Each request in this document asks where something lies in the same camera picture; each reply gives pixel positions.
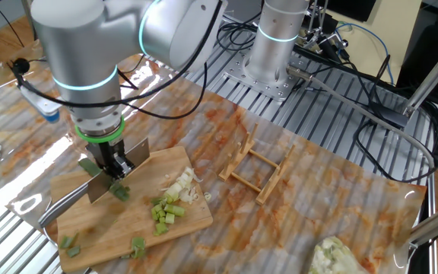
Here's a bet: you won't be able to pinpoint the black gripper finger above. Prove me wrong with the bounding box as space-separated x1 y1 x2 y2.
111 153 135 179
97 163 118 180

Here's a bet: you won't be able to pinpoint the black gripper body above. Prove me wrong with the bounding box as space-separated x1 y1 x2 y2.
85 138 127 169

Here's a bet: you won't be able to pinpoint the steel cleaver knife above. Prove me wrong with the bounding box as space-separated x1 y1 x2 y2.
37 137 151 229

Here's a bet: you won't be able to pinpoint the plastic bag of chopped scallions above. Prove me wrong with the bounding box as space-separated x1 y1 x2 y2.
308 235 372 274

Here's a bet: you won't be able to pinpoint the long green scallion leaf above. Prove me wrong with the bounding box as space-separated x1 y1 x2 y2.
78 157 132 203

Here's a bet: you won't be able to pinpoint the chopped scallion pieces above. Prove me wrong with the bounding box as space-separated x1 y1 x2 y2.
120 166 213 260

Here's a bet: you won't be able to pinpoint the wooden cutting board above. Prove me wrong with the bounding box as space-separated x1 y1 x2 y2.
43 146 214 273

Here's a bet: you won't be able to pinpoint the wooden peg rack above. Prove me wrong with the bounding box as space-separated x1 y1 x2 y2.
217 122 297 207

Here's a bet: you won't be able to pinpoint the marble pattern plastic mat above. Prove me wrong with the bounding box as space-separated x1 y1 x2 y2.
0 3 427 274

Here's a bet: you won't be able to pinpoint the silver robot mounting plate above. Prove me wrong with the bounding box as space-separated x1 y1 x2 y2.
222 53 303 103

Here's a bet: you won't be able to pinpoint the metal clamp stand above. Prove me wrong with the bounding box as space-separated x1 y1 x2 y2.
301 0 351 58

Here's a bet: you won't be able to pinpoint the green adapter ring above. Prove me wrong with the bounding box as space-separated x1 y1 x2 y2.
75 115 126 145

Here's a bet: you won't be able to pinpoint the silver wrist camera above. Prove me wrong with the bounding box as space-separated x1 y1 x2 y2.
18 85 62 124

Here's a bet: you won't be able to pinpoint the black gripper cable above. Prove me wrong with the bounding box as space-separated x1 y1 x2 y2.
10 0 224 121

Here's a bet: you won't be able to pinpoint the black coiled cable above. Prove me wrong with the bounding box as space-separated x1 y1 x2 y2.
215 11 262 53

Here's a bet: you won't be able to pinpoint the black floor cables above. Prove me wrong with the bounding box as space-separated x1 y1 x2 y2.
294 41 438 183

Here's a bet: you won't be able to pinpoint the grey hose cable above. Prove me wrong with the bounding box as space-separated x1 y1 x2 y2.
286 65 436 170

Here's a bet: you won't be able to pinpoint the blue cable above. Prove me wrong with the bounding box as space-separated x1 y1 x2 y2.
335 21 395 87

